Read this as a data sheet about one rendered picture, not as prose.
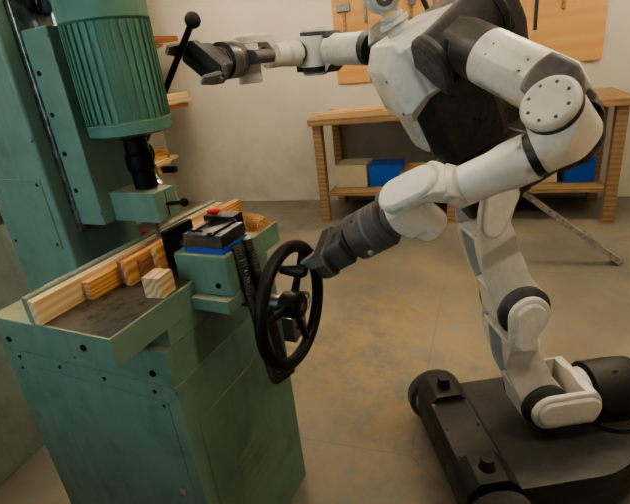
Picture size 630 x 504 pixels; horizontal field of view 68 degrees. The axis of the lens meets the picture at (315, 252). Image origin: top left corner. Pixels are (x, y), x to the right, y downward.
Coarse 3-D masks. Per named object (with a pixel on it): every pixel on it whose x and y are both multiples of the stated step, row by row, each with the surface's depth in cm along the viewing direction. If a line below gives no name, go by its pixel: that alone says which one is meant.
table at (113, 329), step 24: (264, 240) 124; (120, 288) 99; (192, 288) 99; (72, 312) 91; (96, 312) 90; (120, 312) 89; (144, 312) 88; (168, 312) 93; (216, 312) 97; (48, 336) 88; (72, 336) 85; (96, 336) 82; (120, 336) 82; (144, 336) 88; (96, 360) 85; (120, 360) 83
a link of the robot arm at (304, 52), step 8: (288, 40) 134; (296, 40) 136; (304, 40) 137; (312, 40) 136; (320, 40) 137; (280, 48) 130; (288, 48) 132; (296, 48) 134; (304, 48) 137; (312, 48) 137; (288, 56) 132; (296, 56) 135; (304, 56) 137; (312, 56) 138; (320, 56) 138; (280, 64) 132; (288, 64) 135; (296, 64) 138; (304, 64) 140; (312, 64) 139; (320, 64) 139
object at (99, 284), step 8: (232, 200) 139; (224, 208) 133; (232, 208) 136; (240, 208) 140; (104, 272) 98; (112, 272) 99; (88, 280) 95; (96, 280) 96; (104, 280) 97; (112, 280) 99; (120, 280) 101; (88, 288) 94; (96, 288) 96; (104, 288) 97; (112, 288) 99; (88, 296) 96; (96, 296) 96
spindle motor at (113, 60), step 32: (64, 0) 85; (96, 0) 85; (128, 0) 88; (64, 32) 89; (96, 32) 87; (128, 32) 90; (96, 64) 89; (128, 64) 91; (96, 96) 92; (128, 96) 92; (160, 96) 98; (96, 128) 95; (128, 128) 94; (160, 128) 98
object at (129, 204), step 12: (120, 192) 107; (132, 192) 106; (144, 192) 104; (156, 192) 103; (168, 192) 107; (120, 204) 108; (132, 204) 106; (144, 204) 105; (156, 204) 104; (120, 216) 110; (132, 216) 108; (144, 216) 106; (156, 216) 105; (168, 216) 107
